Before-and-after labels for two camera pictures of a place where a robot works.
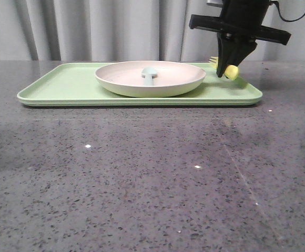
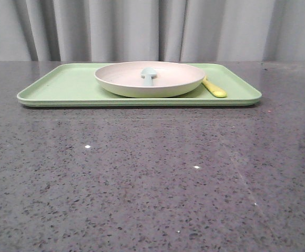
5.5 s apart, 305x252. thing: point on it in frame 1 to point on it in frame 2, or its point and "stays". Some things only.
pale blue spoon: x=149 y=73 stays
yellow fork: x=231 y=72 to x=215 y=90
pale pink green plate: x=172 y=78 stays
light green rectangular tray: x=75 y=84 stays
